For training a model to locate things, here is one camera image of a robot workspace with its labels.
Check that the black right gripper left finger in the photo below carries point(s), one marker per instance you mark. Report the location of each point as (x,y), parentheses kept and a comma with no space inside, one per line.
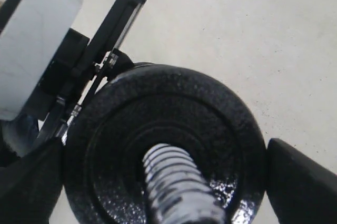
(31,186)

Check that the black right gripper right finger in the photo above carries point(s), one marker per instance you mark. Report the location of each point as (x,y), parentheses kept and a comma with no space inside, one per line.
(299,189)

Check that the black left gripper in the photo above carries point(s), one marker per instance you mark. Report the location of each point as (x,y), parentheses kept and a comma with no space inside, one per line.
(70,82)

